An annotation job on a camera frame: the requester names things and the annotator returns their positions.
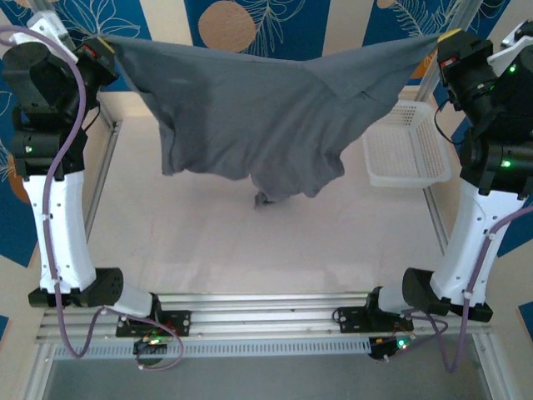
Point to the grey t-shirt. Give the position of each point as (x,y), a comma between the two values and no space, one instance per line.
(258,116)

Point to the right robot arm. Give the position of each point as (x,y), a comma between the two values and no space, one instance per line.
(470,241)

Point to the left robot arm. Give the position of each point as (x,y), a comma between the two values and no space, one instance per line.
(62,233)

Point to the white perforated plastic basket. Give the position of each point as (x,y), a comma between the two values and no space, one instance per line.
(412,150)

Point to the aluminium table side rail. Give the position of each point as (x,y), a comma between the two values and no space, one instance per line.
(104,166)
(435,216)

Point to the aluminium frame leg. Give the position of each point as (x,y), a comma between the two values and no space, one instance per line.
(491,371)
(37,375)

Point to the long aluminium base rail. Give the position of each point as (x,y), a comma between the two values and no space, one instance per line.
(266,316)

